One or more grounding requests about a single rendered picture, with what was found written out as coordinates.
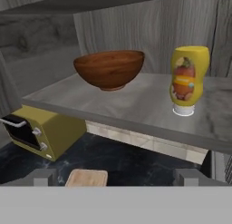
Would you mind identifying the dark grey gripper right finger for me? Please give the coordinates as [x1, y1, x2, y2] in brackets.
[174, 168, 228, 188]

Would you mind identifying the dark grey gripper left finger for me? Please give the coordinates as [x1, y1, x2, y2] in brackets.
[3, 168, 58, 188]

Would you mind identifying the light wooden cutting board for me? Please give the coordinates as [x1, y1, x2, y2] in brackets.
[64, 169, 109, 188]

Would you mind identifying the yellow condiment bottle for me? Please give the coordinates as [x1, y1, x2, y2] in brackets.
[169, 45, 210, 117]

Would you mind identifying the brown wooden bowl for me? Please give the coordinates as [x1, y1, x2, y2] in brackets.
[72, 50, 145, 92]

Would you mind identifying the grey wooden cabinet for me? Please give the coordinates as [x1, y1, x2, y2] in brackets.
[0, 0, 232, 155]

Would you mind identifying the olive green toaster oven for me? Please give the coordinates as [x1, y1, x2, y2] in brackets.
[0, 104, 88, 162]

